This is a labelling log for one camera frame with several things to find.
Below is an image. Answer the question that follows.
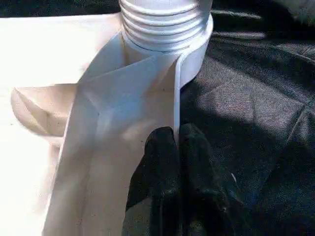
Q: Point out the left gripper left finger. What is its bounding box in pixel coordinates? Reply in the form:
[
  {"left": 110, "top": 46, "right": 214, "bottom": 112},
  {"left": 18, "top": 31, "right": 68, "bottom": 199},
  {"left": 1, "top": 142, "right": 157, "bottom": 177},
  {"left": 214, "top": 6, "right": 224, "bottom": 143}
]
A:
[{"left": 122, "top": 127, "right": 182, "bottom": 236}]

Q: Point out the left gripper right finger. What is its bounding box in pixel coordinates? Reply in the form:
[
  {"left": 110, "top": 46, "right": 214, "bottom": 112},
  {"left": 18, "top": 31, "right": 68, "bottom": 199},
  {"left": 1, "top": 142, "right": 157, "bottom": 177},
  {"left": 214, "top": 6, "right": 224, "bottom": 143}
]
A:
[{"left": 179, "top": 123, "right": 254, "bottom": 236}]

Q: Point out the white plastic table top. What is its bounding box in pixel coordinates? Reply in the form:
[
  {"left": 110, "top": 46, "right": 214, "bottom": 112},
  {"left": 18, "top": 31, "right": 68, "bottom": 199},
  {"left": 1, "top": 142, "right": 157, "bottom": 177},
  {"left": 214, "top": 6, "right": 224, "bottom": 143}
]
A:
[{"left": 0, "top": 12, "right": 215, "bottom": 236}]

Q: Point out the white plastic table leg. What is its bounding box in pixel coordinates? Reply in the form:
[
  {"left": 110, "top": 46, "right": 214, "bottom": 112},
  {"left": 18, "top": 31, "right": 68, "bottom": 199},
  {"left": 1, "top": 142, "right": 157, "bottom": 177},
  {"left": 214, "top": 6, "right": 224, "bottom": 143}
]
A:
[{"left": 118, "top": 0, "right": 213, "bottom": 52}]

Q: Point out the black table mat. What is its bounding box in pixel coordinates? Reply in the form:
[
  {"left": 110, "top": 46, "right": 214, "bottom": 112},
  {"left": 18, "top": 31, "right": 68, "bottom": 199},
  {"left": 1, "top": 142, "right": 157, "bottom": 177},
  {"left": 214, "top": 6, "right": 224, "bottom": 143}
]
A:
[{"left": 0, "top": 0, "right": 315, "bottom": 236}]

